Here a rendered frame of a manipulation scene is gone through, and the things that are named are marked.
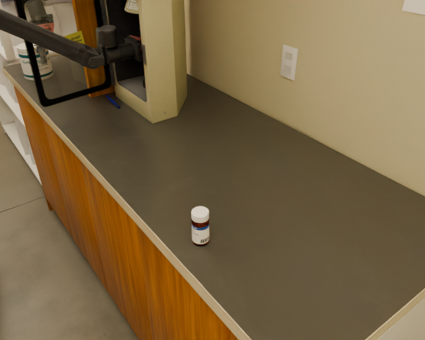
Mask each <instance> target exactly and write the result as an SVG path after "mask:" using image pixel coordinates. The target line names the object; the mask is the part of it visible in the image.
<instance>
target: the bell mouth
mask: <svg viewBox="0 0 425 340"><path fill-rule="evenodd" d="M124 10H125V11H126V12H129V13H135V14H139V13H138V4H137V3H136V1H135V0H127V2H126V5H125V9H124Z"/></svg>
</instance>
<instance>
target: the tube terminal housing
mask: <svg viewBox="0 0 425 340"><path fill-rule="evenodd" d="M135 1H136V3H137V4H138V13H139V21H140V34H141V41H142V44H143V45H145V50H146V65H145V64H144V76H145V84H146V97H147V102H146V103H145V102H144V101H143V100H141V99H140V98H138V97H137V96H136V95H134V94H132V93H131V92H130V91H128V90H126V89H125V88H124V87H123V86H121V85H119V84H118V83H117V79H116V75H115V80H116V85H117V86H115V85H114V87H115V96H116V97H117V98H119V99H120V100H121V101H123V102H124V103H125V104H127V105H128V106H130V107H131V108H132V109H133V110H135V111H136V112H138V113H139V114H141V116H143V117H145V118H146V119H147V120H149V121H150V122H151V123H156V122H159V121H163V120H166V119H169V118H172V117H176V116H178V114H179V112H180V110H181V108H182V106H183V104H184V102H185V100H186V98H187V96H188V92H187V73H186V36H185V18H184V0H135ZM113 65H114V63H113ZM114 70H115V65H114Z"/></svg>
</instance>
